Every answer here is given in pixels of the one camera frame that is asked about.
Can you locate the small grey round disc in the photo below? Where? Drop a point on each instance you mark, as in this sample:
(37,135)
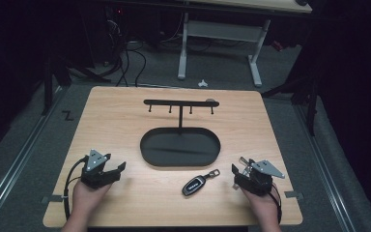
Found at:
(211,100)

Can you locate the black metal stand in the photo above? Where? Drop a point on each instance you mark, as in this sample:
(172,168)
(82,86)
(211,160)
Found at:
(48,87)
(311,109)

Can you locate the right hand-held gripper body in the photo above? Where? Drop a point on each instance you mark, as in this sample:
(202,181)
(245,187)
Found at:
(257,182)

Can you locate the metal floor rail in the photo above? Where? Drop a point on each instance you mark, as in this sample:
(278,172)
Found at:
(327,180)
(16,167)

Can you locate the person's right hand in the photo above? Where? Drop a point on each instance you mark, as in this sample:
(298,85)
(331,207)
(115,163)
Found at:
(265,208)

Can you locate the small white floor scrap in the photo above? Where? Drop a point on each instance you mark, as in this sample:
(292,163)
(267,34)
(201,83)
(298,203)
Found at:
(202,84)

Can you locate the black car key fob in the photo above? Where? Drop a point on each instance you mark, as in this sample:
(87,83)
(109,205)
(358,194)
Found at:
(194,186)

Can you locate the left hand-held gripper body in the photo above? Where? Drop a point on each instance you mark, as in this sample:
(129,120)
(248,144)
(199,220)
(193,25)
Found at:
(93,175)

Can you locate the white-framed desk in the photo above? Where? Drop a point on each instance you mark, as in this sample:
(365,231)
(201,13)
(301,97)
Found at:
(222,30)

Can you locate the person's left hand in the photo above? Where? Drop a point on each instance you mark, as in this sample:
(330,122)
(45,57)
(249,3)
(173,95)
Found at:
(88,199)

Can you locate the black key rack with tray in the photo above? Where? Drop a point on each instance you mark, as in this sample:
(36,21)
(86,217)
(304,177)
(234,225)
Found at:
(180,148)

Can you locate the black floor tape mark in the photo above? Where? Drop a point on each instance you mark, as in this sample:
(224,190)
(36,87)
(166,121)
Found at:
(68,115)

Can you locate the small red object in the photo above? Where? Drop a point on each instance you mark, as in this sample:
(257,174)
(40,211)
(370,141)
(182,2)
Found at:
(277,45)

